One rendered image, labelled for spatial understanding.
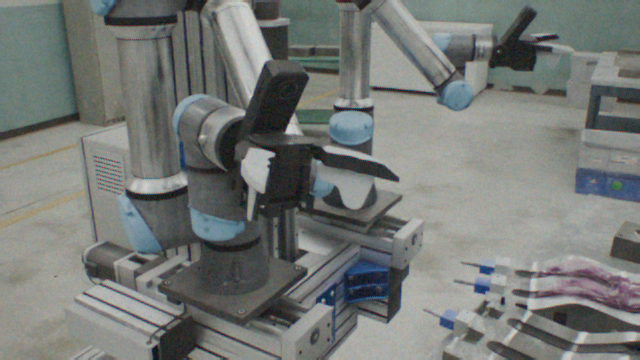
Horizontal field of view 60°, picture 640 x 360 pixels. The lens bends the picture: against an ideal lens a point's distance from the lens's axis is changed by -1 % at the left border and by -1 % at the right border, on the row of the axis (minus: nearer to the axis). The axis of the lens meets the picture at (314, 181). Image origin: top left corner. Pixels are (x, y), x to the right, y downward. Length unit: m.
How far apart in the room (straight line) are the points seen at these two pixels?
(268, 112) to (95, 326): 0.80
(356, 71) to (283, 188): 1.00
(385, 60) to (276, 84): 7.50
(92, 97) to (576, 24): 6.08
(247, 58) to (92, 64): 5.72
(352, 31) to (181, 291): 0.81
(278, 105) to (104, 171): 0.97
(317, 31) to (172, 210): 8.52
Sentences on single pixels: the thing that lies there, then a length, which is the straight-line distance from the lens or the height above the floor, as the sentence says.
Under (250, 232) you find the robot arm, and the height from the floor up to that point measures 1.16.
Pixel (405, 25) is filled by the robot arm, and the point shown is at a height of 1.51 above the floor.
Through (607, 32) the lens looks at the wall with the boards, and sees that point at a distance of 8.32.
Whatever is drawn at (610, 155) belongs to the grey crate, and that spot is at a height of 0.34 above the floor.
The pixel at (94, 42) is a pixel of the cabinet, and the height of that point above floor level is 0.92.
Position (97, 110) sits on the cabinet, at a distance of 6.69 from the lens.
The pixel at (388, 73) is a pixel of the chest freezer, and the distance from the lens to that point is 8.08.
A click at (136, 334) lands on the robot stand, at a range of 1.22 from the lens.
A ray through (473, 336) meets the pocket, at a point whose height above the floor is 0.87.
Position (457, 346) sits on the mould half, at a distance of 1.27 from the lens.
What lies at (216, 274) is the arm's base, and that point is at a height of 1.08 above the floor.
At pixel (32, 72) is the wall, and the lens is 6.65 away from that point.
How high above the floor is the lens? 1.63
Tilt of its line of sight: 21 degrees down
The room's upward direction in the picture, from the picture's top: straight up
